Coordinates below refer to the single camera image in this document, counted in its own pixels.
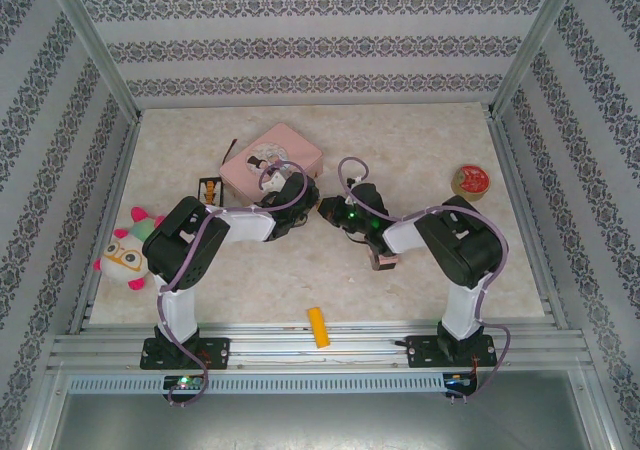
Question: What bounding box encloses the aluminium rail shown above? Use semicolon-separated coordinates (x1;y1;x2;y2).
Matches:
485;107;570;330
68;112;144;334
47;320;594;372

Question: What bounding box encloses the aluminium left frame post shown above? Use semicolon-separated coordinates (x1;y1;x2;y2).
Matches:
42;0;142;119

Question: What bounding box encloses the grey slotted cable duct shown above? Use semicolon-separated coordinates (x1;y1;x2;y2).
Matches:
66;373;448;395

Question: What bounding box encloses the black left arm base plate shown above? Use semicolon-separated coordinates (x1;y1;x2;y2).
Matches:
141;336;232;372

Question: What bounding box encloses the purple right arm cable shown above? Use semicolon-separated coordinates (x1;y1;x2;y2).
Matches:
337;156;513;405

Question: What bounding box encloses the small pink block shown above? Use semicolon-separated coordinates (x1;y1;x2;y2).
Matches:
369;252;402;272

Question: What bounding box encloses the controller board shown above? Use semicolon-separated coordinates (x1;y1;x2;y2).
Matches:
163;373;207;392
443;375;477;392

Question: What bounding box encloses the aluminium left side rail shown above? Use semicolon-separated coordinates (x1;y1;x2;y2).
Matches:
68;112;144;334

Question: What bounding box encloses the aluminium front rail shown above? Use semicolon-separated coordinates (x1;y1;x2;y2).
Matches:
47;320;594;372

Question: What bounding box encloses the white plush toy with glasses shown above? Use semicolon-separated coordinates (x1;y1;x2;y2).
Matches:
93;205;169;293

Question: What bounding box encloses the yellow rectangular block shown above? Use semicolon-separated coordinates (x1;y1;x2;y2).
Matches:
306;306;333;349

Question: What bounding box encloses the aluminium frame post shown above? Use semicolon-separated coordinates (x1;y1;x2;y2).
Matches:
488;0;585;119
42;0;142;119

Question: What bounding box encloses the right controller board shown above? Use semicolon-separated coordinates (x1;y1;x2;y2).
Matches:
443;375;477;392

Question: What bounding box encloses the small toy card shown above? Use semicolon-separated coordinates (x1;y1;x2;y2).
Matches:
196;175;227;206

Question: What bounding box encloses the round tin with red lid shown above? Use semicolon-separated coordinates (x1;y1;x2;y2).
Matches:
450;165;493;201

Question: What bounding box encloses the aluminium right frame post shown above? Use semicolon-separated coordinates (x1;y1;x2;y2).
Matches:
488;0;585;119

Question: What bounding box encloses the aluminium right side rail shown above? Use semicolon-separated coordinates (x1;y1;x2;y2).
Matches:
485;107;570;330

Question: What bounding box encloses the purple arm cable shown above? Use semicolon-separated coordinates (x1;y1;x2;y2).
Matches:
337;156;513;405
157;158;309;410

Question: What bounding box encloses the pink wedding couple tin box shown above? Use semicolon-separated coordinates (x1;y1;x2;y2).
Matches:
219;122;324;207

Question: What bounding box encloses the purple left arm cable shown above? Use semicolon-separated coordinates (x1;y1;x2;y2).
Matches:
157;158;309;410

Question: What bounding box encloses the left controller board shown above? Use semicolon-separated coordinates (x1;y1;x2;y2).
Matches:
163;373;207;392

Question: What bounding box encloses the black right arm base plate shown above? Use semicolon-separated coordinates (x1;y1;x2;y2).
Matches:
406;333;500;370

